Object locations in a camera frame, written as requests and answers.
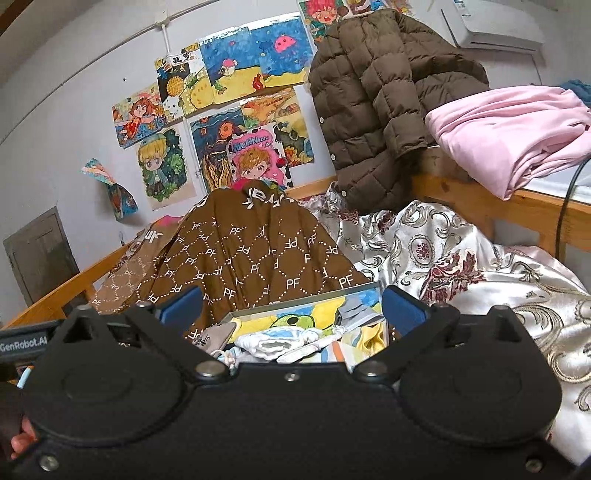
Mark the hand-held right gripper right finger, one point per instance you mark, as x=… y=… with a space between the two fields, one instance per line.
x=404 y=304

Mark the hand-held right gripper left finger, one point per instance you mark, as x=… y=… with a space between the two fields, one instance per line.
x=180 y=307

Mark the light grey cloth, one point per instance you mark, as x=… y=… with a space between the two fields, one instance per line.
x=358 y=314

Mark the yellow blue striped towel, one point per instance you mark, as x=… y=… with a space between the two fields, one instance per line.
x=339 y=353

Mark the white blue-print pouch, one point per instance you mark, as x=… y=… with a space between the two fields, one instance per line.
x=277 y=345

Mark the grey shallow box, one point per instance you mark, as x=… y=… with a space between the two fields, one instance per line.
x=295 y=302

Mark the person's left hand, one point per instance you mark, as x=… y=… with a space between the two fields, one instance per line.
x=22 y=441

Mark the tan letter-patterned cloth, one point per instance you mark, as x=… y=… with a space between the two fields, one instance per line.
x=129 y=272

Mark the silver floral satin quilt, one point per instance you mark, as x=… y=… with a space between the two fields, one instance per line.
x=461 y=277

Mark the brown letter-patterned blanket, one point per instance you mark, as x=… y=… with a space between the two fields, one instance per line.
x=249 y=258

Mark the cartoon alien towel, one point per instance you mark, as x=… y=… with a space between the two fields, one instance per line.
x=295 y=321

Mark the curled blue paper sheet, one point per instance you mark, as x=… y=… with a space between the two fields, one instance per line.
x=108 y=187

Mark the pink folded cloth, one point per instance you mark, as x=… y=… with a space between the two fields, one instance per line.
x=508 y=134

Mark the brown puffer jacket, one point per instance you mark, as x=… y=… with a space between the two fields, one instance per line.
x=378 y=101

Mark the blue cloth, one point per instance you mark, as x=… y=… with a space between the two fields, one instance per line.
x=579 y=90

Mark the white air conditioner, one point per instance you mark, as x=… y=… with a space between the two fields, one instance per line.
x=494 y=23

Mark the grey wall panel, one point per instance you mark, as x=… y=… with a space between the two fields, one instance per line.
x=41 y=258

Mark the wooden bed frame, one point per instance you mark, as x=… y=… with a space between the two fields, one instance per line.
x=461 y=194

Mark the cluster of cartoon wall drawings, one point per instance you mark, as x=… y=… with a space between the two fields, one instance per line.
x=231 y=69

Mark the white wall pipe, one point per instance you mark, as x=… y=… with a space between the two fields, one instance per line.
x=168 y=44

